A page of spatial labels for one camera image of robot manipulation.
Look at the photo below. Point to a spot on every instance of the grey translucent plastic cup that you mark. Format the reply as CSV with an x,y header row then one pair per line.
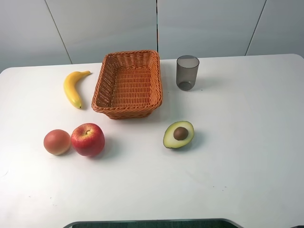
x,y
186,72

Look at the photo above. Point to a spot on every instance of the yellow banana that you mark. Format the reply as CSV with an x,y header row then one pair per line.
x,y
70,87

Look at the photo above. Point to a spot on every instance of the orange wicker basket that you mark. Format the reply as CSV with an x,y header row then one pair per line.
x,y
129,85

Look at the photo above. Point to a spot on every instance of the halved avocado with pit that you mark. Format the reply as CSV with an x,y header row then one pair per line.
x,y
178,134

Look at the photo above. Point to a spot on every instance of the red apple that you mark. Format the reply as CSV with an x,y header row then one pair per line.
x,y
88,139

